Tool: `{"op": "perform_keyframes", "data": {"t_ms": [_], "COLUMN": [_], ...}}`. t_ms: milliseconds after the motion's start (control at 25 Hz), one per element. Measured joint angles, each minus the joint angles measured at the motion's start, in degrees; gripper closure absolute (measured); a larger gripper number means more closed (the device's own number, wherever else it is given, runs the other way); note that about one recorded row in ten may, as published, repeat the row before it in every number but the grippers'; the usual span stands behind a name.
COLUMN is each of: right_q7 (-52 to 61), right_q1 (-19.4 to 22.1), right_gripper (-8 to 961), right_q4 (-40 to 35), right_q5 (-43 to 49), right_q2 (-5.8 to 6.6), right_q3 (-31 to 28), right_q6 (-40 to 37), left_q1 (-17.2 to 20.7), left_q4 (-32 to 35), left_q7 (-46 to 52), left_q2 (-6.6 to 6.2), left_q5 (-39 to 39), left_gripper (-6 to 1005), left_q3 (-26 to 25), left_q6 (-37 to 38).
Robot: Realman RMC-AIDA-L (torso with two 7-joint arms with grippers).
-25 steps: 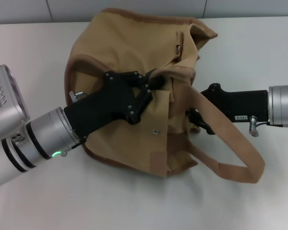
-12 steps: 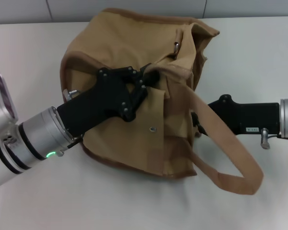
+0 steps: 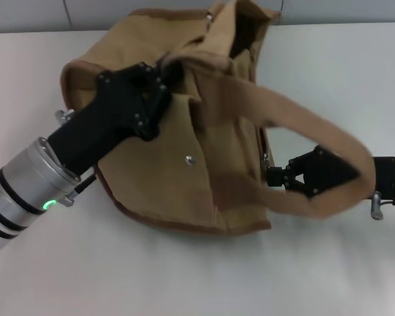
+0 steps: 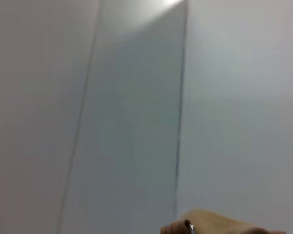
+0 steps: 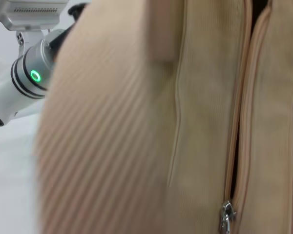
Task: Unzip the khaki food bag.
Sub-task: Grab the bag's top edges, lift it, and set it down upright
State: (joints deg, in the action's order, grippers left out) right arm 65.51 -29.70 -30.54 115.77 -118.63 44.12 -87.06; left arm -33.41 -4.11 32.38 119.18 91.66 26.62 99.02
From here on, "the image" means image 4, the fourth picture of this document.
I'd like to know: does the khaki canvas food bag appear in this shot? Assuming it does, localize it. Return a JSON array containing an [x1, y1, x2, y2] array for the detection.
[[160, 208, 288, 234]]

